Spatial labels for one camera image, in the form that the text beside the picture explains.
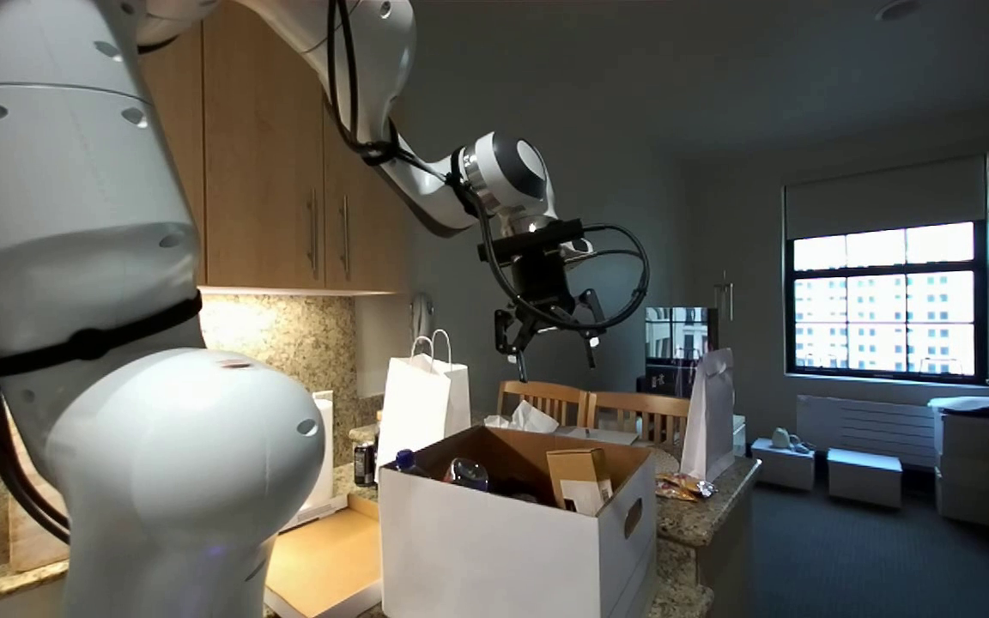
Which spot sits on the red and white bottles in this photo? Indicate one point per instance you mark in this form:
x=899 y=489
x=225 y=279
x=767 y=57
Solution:
x=676 y=339

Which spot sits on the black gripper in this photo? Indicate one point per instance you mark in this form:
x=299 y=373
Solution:
x=546 y=295

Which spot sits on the wooden wall cabinets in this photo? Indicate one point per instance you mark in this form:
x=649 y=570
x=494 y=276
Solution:
x=266 y=174

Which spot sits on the white cabinet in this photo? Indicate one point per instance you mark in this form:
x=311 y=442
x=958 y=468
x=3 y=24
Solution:
x=969 y=466

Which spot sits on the narrow white paper bag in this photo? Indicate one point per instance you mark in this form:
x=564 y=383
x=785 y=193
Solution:
x=708 y=418

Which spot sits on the window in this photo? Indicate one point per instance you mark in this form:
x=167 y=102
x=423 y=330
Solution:
x=891 y=304

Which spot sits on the wall radiator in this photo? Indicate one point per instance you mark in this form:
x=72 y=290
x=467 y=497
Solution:
x=867 y=426

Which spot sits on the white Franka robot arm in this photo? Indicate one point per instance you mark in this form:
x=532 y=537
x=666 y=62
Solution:
x=174 y=483

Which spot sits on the wooden chair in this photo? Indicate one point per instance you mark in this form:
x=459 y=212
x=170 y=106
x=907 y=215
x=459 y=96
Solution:
x=644 y=414
x=546 y=399

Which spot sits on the big white cardboard box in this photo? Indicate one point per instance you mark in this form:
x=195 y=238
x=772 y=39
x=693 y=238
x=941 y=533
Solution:
x=482 y=550

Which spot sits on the dark jar wooden lid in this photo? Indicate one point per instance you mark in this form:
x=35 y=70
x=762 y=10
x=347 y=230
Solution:
x=365 y=466

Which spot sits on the small brown cardboard box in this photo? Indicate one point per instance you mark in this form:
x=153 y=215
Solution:
x=578 y=470

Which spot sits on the white ottoman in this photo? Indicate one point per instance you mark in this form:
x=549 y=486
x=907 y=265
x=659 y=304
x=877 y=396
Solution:
x=862 y=480
x=785 y=468

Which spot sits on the clear bottle blue cap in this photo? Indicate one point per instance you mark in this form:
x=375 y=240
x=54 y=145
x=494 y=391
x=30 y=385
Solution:
x=404 y=462

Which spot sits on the white window blind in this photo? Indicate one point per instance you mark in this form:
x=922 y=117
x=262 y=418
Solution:
x=882 y=193

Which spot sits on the crumpled white paper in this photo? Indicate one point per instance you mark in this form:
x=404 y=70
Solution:
x=530 y=420

